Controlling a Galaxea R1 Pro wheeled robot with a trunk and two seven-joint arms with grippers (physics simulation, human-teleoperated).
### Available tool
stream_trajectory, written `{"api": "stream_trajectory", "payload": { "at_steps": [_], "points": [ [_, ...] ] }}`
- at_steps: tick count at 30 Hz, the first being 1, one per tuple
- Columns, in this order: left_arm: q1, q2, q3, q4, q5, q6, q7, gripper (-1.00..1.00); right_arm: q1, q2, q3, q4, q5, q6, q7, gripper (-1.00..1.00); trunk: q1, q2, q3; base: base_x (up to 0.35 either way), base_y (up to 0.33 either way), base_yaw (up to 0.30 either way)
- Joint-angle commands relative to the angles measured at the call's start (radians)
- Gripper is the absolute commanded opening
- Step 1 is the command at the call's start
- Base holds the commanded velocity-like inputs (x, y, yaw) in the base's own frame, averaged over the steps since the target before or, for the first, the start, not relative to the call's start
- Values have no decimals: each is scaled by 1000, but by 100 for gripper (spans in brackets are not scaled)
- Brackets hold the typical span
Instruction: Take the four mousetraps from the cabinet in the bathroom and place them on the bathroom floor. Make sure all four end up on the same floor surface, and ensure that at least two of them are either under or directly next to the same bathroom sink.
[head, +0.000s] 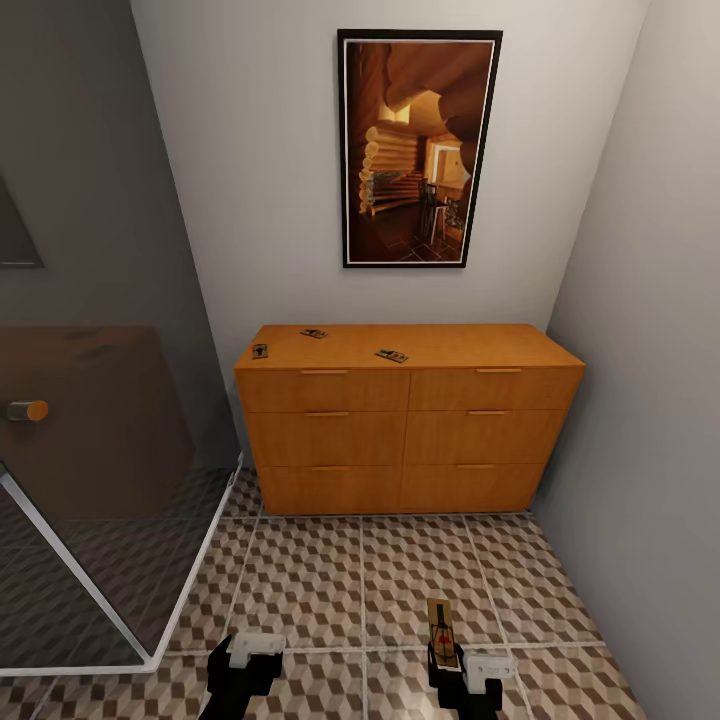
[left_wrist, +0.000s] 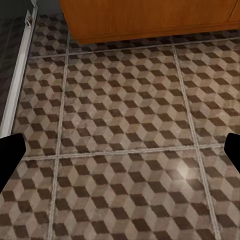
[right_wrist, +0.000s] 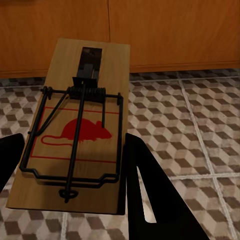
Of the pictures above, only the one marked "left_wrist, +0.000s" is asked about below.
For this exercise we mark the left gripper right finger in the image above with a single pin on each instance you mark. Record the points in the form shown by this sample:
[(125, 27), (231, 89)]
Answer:
[(232, 149)]

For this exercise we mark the door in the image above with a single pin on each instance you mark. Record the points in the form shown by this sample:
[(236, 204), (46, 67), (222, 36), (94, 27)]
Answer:
[(14, 15)]

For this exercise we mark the cabinet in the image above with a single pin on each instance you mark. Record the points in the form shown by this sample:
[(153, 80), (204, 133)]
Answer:
[(97, 21)]

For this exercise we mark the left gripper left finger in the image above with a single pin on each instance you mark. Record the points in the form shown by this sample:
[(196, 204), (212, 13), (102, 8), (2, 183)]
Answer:
[(12, 149)]

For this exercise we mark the shower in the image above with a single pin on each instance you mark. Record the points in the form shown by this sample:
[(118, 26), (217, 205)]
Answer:
[(15, 87)]

